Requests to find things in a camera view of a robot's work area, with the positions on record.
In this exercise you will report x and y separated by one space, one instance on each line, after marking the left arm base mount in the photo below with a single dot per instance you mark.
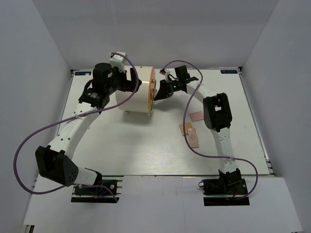
108 192

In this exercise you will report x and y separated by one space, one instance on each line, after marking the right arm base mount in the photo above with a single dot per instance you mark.
214 194

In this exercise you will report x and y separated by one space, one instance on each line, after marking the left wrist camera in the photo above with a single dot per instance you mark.
118 60

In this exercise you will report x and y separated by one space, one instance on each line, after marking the pale pink rectangular palette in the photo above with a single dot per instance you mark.
193 138

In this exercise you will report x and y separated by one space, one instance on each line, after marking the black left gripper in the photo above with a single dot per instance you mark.
128 85

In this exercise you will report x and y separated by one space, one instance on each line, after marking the pink square compact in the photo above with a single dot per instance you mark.
197 116

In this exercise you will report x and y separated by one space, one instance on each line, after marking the beige square compact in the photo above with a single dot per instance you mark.
184 128

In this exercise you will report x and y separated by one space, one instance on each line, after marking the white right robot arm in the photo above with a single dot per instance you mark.
217 118

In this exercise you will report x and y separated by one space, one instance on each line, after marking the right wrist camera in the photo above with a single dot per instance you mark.
165 73

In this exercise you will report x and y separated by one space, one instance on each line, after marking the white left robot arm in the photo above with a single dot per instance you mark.
54 161

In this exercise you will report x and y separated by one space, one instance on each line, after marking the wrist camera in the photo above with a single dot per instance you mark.
165 73
118 60

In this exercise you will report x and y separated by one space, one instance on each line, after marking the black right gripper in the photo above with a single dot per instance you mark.
164 92

